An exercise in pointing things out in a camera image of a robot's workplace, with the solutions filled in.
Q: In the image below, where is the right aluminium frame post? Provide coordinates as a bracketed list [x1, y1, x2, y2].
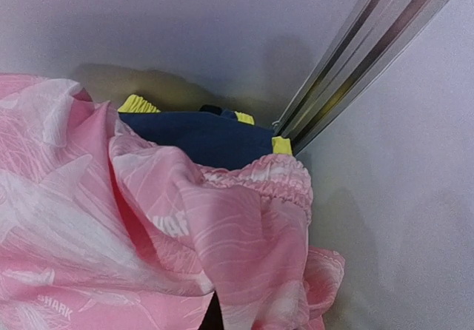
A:
[274, 0, 449, 154]

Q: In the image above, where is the navy blue tank top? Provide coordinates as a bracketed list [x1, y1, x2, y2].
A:
[119, 112, 273, 170]

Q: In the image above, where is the folded yellow shirt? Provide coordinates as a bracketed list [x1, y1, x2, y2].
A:
[118, 94, 293, 155]

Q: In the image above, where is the pink garment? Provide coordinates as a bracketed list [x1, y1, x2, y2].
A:
[1, 74, 344, 329]

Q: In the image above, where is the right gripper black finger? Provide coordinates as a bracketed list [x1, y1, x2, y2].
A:
[198, 292, 224, 330]

